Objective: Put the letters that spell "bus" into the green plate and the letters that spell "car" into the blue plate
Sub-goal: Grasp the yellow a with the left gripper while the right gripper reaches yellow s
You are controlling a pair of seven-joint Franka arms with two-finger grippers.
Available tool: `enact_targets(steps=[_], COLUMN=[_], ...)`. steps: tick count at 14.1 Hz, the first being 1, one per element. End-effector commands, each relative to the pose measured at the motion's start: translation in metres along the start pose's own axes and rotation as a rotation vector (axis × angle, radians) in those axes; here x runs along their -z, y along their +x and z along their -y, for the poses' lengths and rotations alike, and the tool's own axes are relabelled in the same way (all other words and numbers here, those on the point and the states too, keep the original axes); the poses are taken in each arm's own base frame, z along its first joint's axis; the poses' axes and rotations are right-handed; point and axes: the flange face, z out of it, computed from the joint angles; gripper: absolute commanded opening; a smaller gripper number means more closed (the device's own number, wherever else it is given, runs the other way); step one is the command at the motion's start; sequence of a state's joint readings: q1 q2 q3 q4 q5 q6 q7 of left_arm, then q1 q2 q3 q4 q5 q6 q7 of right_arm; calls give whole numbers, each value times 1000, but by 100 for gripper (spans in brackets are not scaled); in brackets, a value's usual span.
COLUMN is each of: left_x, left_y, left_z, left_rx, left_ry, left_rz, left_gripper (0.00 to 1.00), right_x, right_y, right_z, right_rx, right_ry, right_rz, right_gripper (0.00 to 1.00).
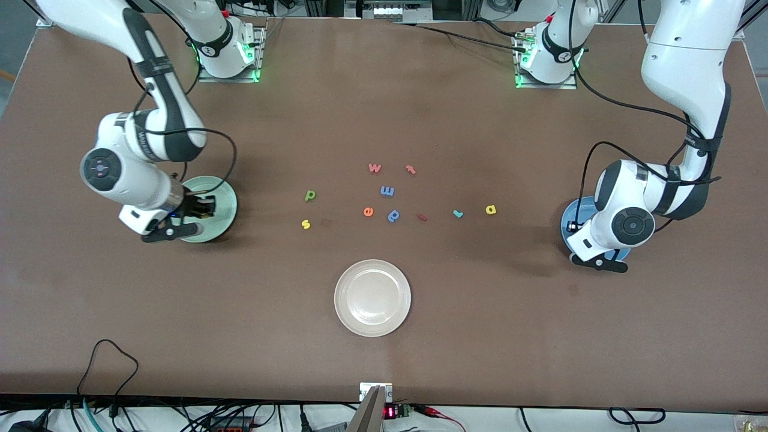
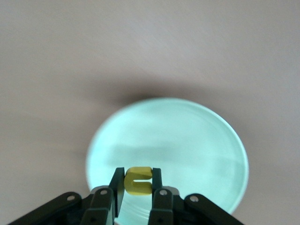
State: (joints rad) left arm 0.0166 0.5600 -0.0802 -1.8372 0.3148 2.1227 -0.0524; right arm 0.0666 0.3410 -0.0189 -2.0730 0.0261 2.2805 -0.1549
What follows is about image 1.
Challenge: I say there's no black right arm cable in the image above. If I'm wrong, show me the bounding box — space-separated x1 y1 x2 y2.
127 0 238 203

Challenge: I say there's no white post bracket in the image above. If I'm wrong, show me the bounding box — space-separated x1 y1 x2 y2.
359 382 393 402

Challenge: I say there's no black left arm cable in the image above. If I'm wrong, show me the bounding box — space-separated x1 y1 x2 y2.
566 0 722 236

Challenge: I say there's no white power strip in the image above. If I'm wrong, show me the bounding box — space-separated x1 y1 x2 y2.
344 0 433 20

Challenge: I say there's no aluminium camera post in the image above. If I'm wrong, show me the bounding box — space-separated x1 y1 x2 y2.
347 385 388 432

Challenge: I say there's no black cable to arm base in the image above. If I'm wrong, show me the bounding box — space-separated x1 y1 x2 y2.
395 17 530 55

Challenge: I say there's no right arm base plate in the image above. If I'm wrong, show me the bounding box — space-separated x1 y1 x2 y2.
197 25 265 83

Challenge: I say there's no red clip lead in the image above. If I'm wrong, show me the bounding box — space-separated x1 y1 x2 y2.
413 405 467 432

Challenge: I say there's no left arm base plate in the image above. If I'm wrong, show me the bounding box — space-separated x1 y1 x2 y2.
514 31 578 91

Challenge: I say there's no blue plate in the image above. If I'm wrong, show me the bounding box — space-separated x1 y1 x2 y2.
560 196 632 263

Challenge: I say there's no black looped table cable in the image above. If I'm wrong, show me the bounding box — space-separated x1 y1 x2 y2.
76 338 140 400

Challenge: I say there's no green plate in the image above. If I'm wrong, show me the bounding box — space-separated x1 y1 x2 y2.
178 175 239 244

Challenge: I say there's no white plate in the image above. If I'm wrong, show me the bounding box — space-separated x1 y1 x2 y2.
334 259 412 338

